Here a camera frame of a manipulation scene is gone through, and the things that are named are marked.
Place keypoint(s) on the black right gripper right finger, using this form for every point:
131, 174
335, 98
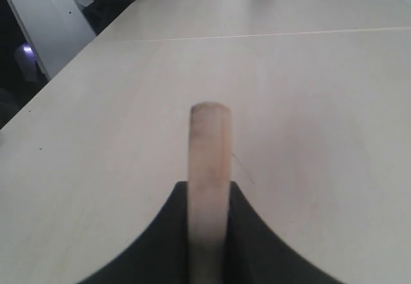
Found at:
255, 254

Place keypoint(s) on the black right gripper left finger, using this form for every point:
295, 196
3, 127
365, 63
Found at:
159, 254

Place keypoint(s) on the white paint brush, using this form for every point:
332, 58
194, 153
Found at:
209, 174

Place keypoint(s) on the white cabinet panel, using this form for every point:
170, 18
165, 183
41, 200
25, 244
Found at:
56, 31

